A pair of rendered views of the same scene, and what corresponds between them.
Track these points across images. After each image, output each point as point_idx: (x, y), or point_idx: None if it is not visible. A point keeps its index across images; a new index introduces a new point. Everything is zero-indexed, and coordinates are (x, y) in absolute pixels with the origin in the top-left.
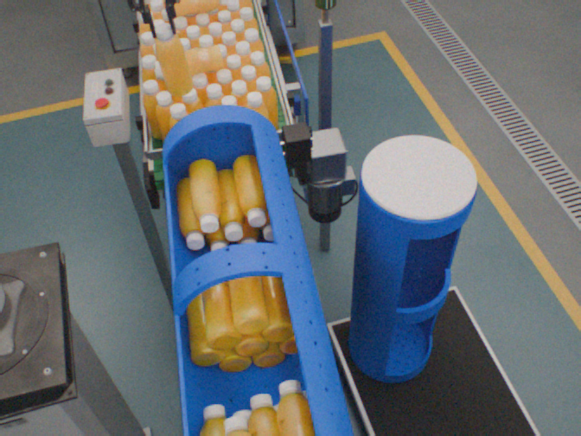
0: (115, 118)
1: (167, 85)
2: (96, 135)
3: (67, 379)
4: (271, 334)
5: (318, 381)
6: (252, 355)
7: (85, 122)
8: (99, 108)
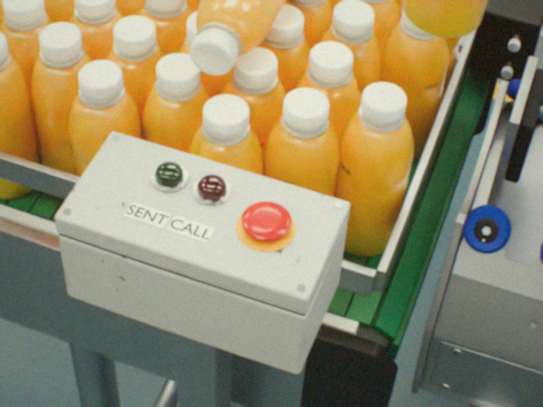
0: (343, 226)
1: (461, 10)
2: (311, 327)
3: None
4: None
5: None
6: None
7: (309, 304)
8: (282, 240)
